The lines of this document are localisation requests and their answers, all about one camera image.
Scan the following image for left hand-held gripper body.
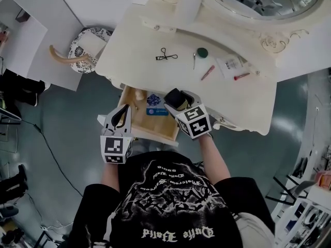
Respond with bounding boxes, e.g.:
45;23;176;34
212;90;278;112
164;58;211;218
100;128;134;165

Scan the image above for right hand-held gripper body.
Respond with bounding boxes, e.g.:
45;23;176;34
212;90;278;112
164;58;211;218
175;102;211;141

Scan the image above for small black and gold box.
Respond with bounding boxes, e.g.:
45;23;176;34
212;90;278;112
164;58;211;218
164;87;193;111

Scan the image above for blue patterned card packet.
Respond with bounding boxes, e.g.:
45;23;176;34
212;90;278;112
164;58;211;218
145;93;168;117

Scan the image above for wooden drawer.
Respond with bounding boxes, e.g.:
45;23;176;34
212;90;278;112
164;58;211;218
117;85;180;143

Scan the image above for pink hair clip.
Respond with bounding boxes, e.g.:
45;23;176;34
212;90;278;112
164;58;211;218
201;65;216;81

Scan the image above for white paper packet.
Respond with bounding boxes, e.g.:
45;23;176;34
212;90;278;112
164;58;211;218
215;55;250;79

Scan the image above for black eyelash curler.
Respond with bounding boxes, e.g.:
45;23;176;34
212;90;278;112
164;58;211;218
155;47;179;61

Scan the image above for person's right forearm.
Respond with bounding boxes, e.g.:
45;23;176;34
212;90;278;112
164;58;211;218
197;133;231;189

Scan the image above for person's left forearm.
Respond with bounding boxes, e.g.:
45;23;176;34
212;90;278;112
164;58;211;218
100;161;122;194

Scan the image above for cream table top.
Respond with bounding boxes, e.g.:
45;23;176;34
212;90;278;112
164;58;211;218
95;7;278;136

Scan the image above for curved wooden chair back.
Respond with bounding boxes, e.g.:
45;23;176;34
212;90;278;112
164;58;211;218
49;44;92;67

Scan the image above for black printed t-shirt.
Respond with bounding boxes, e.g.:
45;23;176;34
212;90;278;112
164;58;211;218
67;150;275;248

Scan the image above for floral patterned stool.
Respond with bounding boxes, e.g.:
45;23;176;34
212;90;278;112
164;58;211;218
68;26;115;75

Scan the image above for cream carved vanity back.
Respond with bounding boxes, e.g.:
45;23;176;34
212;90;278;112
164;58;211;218
139;0;331;68

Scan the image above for black bag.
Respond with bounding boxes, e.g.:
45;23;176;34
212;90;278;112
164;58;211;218
0;68;47;107

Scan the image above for black metal stand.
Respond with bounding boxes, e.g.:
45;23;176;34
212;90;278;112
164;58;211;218
265;174;309;207

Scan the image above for beige trousers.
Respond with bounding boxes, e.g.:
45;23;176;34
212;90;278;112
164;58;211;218
232;211;276;248

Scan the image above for black floor cable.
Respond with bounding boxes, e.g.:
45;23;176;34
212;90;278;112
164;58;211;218
20;119;84;197

